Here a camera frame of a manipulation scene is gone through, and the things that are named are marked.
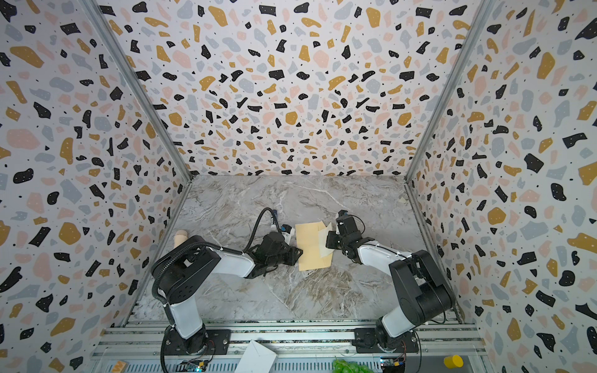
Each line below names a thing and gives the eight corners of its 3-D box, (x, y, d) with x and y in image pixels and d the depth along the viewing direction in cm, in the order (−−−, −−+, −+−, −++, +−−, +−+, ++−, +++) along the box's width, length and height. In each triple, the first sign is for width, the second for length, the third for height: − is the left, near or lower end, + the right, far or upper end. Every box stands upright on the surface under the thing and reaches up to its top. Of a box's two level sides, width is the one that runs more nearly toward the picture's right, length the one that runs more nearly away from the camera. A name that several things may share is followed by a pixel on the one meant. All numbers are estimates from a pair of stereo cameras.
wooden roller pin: (175, 247, 98) (171, 242, 95) (181, 234, 102) (177, 229, 99) (185, 247, 98) (181, 242, 95) (190, 234, 102) (186, 229, 99)
